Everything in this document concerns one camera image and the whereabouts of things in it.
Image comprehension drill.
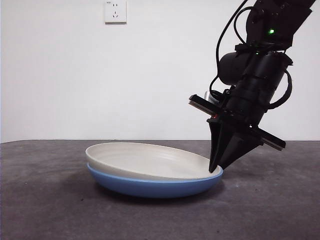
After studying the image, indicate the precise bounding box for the white wall socket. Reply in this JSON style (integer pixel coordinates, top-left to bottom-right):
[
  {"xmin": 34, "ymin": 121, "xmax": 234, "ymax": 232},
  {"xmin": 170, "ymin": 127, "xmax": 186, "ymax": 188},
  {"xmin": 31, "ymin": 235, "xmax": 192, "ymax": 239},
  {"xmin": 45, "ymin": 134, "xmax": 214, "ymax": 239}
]
[{"xmin": 104, "ymin": 0, "xmax": 128, "ymax": 25}]

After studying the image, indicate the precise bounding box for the blue plate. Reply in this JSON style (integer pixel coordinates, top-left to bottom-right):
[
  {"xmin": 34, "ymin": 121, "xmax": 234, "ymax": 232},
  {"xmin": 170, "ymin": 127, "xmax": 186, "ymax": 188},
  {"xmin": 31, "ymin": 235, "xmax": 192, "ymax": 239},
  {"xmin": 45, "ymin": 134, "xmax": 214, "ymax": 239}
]
[{"xmin": 86, "ymin": 162, "xmax": 224, "ymax": 200}]

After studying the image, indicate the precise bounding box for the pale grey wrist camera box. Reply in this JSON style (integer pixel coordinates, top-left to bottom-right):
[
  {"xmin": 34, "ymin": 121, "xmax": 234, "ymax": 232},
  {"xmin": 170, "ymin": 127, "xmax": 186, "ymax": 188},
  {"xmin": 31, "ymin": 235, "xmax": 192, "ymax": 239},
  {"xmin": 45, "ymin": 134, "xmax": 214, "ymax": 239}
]
[{"xmin": 204, "ymin": 90, "xmax": 222, "ymax": 104}]

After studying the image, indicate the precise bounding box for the white plate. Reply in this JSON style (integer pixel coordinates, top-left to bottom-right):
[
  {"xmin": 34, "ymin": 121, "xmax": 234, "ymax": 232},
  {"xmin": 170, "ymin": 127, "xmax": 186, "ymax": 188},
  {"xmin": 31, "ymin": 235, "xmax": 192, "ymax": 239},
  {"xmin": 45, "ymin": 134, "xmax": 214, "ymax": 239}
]
[{"xmin": 85, "ymin": 142, "xmax": 224, "ymax": 180}]

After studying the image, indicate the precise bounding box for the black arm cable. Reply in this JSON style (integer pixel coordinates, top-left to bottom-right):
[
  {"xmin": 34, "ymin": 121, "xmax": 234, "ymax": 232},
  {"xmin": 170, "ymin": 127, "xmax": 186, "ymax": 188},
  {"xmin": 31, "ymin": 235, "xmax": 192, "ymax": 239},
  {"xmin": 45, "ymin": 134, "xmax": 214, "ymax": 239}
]
[
  {"xmin": 264, "ymin": 69, "xmax": 293, "ymax": 110},
  {"xmin": 215, "ymin": 0, "xmax": 254, "ymax": 76}
]

